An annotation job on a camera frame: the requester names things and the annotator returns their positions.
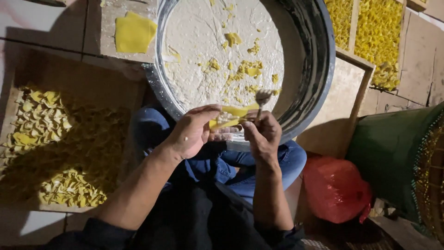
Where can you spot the person's left hand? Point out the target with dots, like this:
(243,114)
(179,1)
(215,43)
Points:
(189,133)

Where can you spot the person's right hand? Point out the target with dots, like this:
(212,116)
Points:
(265,140)

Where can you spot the yellow dumpling wrapper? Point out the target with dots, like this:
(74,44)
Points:
(234,111)

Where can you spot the metal fork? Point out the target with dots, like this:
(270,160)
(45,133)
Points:
(262,98)

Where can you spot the person's blue jeans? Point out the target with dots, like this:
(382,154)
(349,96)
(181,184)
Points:
(242,173)

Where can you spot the empty wooden tray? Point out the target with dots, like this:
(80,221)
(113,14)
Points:
(338,104)

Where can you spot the red plastic bag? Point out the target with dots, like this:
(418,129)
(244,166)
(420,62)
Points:
(334,189)

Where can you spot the large metal basin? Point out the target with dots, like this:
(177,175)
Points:
(312,69)

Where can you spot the white filling paste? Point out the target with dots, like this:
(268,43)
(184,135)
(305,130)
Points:
(201,34)

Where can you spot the pile of folded yellow dumplings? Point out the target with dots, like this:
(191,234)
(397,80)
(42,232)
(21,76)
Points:
(79,152)

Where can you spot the stack of yellow wrappers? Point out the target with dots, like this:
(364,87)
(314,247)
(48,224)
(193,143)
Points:
(134,33)

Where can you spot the wooden tray with dumplings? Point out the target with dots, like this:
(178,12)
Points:
(86,76)

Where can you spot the green plastic basket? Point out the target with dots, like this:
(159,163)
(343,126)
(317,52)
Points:
(385,159)

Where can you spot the wooden board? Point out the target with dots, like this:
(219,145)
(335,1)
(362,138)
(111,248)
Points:
(104,27)

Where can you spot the divided wooden tray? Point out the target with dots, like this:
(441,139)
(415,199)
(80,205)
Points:
(353,24)

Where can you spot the heap of yellow dumplings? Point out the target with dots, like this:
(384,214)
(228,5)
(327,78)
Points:
(378,38)

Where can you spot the woven rattan basket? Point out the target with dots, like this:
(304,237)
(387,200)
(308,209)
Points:
(432,180)

